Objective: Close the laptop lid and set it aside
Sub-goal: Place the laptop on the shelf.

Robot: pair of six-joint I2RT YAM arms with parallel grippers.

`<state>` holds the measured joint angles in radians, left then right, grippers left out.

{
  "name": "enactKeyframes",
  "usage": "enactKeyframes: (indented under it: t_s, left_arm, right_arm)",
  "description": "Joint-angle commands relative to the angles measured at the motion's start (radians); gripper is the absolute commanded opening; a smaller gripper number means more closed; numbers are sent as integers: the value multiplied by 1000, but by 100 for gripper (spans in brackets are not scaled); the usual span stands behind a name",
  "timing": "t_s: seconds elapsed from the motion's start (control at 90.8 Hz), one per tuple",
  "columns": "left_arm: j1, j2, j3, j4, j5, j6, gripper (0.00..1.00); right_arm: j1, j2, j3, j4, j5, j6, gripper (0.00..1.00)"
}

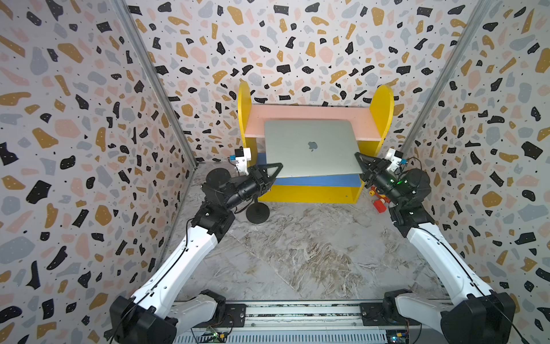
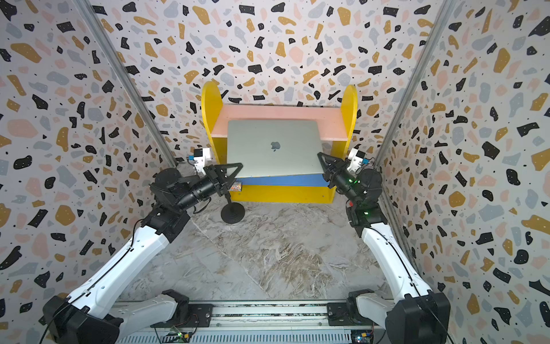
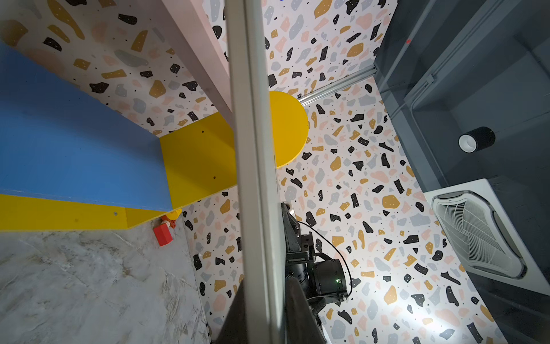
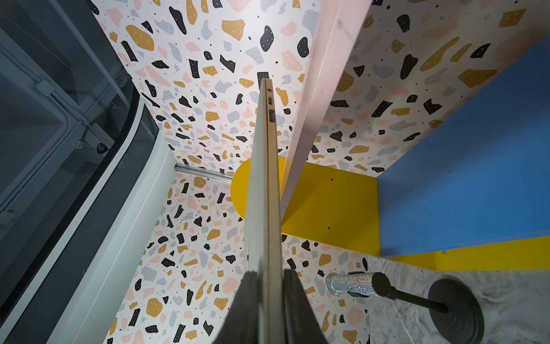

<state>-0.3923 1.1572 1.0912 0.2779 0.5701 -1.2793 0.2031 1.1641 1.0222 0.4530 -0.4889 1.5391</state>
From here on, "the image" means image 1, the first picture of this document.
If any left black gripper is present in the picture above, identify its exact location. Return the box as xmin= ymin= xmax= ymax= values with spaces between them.
xmin=224 ymin=165 xmax=284 ymax=214

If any left green circuit board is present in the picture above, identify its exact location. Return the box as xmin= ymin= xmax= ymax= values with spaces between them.
xmin=200 ymin=327 xmax=229 ymax=343

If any green circuit board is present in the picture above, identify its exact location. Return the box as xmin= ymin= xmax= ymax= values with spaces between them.
xmin=200 ymin=327 xmax=229 ymax=343
xmin=386 ymin=330 xmax=410 ymax=344

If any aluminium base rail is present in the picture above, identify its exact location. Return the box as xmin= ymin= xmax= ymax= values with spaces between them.
xmin=124 ymin=298 xmax=491 ymax=344

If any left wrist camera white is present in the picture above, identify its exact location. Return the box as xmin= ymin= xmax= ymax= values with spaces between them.
xmin=229 ymin=148 xmax=252 ymax=176

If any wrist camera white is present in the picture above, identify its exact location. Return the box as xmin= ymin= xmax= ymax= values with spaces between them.
xmin=229 ymin=148 xmax=252 ymax=176
xmin=385 ymin=148 xmax=407 ymax=171

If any red yellow toy figure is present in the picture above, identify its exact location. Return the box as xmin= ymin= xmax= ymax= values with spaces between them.
xmin=369 ymin=186 xmax=391 ymax=213

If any right green circuit board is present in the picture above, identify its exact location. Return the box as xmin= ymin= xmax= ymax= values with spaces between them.
xmin=386 ymin=330 xmax=410 ymax=344

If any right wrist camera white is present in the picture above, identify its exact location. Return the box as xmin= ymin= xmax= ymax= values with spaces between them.
xmin=385 ymin=148 xmax=407 ymax=171

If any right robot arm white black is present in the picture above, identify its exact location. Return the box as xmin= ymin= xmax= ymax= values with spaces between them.
xmin=355 ymin=150 xmax=516 ymax=343

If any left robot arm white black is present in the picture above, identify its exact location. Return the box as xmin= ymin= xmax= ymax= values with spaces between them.
xmin=109 ymin=163 xmax=283 ymax=343

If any silver laptop computer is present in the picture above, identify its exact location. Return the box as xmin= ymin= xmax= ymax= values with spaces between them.
xmin=264 ymin=120 xmax=362 ymax=179

